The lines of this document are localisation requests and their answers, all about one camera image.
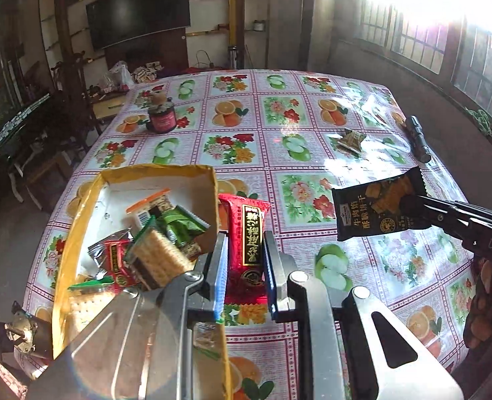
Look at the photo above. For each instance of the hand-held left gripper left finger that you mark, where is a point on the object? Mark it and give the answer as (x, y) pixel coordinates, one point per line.
(217, 296)

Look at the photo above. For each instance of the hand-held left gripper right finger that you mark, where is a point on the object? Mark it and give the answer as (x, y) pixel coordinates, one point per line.
(269, 283)

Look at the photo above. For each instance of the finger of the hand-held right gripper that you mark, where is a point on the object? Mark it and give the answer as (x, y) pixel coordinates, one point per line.
(433, 214)

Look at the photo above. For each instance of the clear nut cake packet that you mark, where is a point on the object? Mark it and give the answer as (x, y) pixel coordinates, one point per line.
(206, 339)

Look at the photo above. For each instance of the red packet with black label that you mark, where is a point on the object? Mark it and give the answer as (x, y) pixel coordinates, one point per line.
(246, 233)

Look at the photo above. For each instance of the black cracker packet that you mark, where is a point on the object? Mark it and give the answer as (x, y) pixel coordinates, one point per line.
(367, 212)

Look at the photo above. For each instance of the green cracker packet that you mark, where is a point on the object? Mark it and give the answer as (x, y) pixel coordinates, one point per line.
(158, 258)

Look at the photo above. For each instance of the yellow cracker packet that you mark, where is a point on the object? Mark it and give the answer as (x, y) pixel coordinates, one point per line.
(85, 308)

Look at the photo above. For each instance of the yellow cardboard box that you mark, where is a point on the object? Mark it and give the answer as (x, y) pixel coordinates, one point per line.
(73, 250)

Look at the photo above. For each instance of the person's right hand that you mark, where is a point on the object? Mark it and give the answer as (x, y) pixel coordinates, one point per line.
(489, 296)

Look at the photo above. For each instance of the black flashlight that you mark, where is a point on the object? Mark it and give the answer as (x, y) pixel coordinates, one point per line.
(419, 139)

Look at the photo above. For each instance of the green foil snack packet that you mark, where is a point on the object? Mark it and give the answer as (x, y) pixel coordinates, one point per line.
(350, 141)

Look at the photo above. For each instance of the fruit and flower tablecloth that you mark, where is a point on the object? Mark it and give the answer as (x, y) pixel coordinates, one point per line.
(312, 166)

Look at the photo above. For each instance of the barred window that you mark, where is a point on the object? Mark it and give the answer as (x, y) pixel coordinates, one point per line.
(421, 37)

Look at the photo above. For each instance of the red label jar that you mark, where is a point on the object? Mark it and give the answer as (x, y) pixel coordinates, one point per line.
(162, 118)

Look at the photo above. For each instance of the brass metal fixture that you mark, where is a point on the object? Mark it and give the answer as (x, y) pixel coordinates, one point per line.
(21, 333)

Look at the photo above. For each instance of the small beige jar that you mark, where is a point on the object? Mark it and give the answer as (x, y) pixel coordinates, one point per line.
(160, 97)

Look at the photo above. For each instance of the wooden stool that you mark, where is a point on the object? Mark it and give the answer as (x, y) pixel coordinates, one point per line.
(46, 175)

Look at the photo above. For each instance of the small wooden table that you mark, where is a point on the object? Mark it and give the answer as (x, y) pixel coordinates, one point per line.
(108, 105)

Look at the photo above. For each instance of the steel flask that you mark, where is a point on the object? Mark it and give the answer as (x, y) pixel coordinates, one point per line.
(233, 56)

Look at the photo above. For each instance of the dark door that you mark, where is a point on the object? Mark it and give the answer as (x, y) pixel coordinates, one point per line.
(307, 21)

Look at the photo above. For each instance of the heap of small printed cartons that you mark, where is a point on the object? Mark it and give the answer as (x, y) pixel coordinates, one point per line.
(148, 73)

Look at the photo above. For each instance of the clear plastic bag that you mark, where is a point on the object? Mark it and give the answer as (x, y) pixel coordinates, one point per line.
(119, 75)

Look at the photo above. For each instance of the wooden chair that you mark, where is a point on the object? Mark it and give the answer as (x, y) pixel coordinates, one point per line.
(73, 91)

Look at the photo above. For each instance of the small white can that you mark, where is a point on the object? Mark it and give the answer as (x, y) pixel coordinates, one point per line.
(258, 26)

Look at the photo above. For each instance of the dark glass side table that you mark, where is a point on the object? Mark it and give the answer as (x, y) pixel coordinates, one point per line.
(12, 125)

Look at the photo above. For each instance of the yellow pole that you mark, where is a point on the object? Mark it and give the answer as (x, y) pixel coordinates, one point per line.
(235, 4)

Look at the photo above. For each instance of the black television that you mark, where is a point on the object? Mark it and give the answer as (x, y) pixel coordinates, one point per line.
(137, 12)

